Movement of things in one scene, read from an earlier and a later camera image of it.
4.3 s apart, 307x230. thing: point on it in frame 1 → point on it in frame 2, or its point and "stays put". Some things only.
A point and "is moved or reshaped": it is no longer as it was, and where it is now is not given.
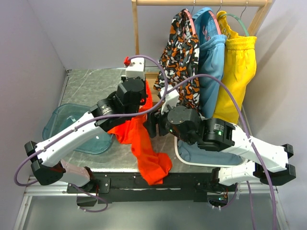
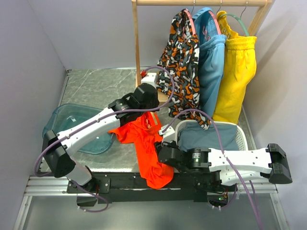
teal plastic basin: x=64 y=115 stays put
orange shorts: x=154 y=167 is moved or reshaped
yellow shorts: x=238 y=71 stays put
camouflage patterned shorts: x=181 y=61 stays put
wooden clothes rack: x=154 y=77 stays put
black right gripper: x=151 y=120 → x=159 y=144
